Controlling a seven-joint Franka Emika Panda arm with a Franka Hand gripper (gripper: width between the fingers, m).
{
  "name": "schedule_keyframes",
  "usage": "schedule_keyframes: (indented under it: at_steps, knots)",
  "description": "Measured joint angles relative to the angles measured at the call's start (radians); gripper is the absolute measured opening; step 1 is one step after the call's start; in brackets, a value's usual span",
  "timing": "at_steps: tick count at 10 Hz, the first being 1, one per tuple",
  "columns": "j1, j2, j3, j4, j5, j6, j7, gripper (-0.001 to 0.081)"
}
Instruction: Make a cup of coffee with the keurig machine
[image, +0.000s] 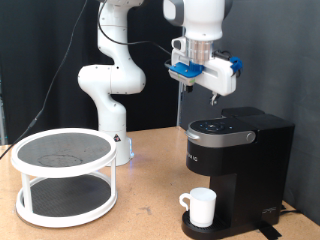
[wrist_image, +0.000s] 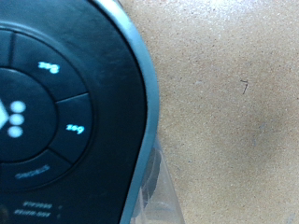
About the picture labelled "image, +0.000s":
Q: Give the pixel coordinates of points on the black Keurig coffee machine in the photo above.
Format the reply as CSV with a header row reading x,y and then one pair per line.
x,y
253,173

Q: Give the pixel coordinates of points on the blue mounted wrist camera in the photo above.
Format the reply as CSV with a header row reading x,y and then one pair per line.
x,y
186,70

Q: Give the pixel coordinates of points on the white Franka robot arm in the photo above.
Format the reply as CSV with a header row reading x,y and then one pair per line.
x,y
113,80

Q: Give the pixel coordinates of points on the black tape strip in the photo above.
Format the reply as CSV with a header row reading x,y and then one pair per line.
x,y
269,230

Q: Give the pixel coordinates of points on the white two-tier turntable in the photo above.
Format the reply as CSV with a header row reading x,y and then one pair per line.
x,y
63,168

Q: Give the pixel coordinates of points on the silver vertical frame pole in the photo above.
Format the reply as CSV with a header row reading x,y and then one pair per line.
x,y
180,106

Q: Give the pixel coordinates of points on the white ceramic mug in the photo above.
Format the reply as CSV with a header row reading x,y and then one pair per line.
x,y
201,208

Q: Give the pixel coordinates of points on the grey vertical edge post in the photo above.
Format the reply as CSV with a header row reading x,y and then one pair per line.
x,y
2,113

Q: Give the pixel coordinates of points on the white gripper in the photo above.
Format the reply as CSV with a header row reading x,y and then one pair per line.
x,y
216,76

